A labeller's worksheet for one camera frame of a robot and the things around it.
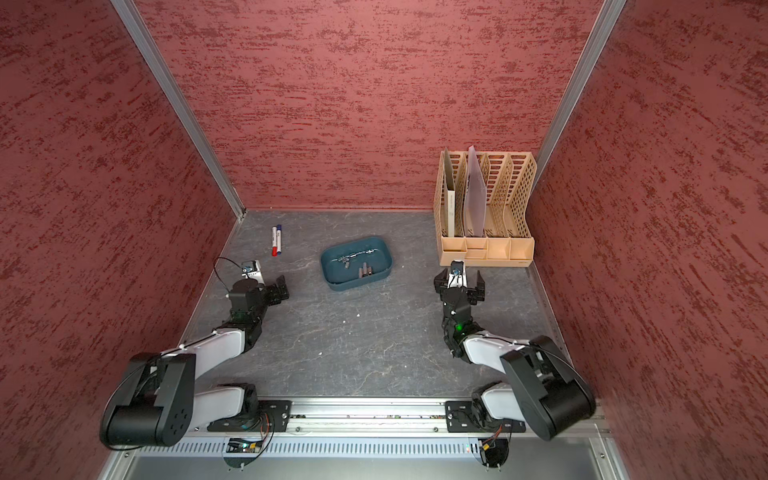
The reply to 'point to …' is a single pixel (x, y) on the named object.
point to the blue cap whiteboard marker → (279, 238)
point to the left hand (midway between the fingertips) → (269, 284)
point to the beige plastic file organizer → (510, 181)
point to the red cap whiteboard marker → (274, 248)
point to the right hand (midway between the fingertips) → (461, 274)
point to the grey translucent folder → (475, 197)
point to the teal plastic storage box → (356, 264)
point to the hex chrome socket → (369, 270)
